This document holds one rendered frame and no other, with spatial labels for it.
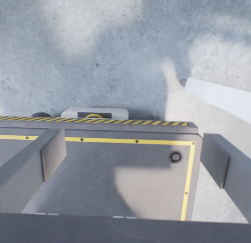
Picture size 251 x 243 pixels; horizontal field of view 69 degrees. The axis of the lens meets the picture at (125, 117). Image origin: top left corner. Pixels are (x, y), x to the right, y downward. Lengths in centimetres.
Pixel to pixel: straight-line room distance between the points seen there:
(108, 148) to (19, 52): 60
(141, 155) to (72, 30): 57
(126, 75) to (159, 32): 21
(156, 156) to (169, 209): 20
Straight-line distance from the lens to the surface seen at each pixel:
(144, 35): 81
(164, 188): 62
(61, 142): 16
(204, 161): 17
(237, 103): 42
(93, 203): 66
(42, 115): 81
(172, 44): 82
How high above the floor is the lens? 80
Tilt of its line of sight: 73 degrees down
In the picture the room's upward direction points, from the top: 173 degrees counter-clockwise
